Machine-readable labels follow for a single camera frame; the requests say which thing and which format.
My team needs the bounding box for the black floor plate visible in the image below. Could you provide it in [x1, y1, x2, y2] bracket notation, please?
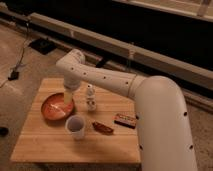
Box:
[29, 38, 56, 55]

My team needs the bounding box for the black object at left edge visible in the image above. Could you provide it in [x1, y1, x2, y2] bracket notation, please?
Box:
[0, 127, 9, 137]

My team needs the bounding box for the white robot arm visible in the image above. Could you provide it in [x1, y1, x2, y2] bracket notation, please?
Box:
[56, 49, 198, 171]

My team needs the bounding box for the red rectangular snack box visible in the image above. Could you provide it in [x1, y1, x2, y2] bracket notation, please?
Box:
[114, 114, 136, 129]

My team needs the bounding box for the orange ceramic bowl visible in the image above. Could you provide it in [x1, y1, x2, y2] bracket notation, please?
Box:
[41, 93, 74, 121]

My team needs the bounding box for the dark red oblong object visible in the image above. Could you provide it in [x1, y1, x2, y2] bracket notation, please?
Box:
[92, 122, 114, 134]

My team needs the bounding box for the white plastic cup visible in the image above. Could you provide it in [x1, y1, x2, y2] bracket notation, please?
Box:
[65, 115, 85, 140]

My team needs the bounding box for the black cable with plug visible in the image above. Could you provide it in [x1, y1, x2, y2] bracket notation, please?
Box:
[7, 19, 31, 82]

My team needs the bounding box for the wooden board table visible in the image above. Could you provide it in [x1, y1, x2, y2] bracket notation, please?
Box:
[11, 78, 140, 164]

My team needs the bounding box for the small white figurine bottle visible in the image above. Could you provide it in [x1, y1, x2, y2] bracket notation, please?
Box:
[86, 84, 96, 111]

